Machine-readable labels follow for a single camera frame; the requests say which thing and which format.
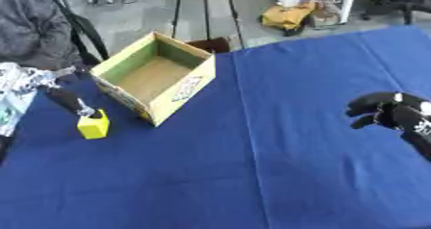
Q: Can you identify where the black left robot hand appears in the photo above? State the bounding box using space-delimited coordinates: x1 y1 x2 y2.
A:
43 86 107 119

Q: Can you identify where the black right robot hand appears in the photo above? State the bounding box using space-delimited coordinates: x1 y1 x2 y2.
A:
343 91 431 162

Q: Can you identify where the yellow block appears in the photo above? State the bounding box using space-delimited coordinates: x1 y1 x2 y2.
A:
75 109 112 140

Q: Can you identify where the tan cardboard box green inside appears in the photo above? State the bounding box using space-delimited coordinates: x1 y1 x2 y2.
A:
89 31 219 127

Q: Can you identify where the person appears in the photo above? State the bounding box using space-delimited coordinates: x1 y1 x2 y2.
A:
0 0 87 72

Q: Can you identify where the black office chair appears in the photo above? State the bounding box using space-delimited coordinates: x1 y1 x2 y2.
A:
360 0 431 26

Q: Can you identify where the yellow bag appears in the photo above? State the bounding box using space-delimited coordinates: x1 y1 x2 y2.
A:
257 1 320 37

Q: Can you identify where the dark brown bag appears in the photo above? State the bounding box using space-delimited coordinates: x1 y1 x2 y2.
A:
185 36 233 54

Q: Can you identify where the black tripod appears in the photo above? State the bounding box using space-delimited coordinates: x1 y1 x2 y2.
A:
169 0 248 51

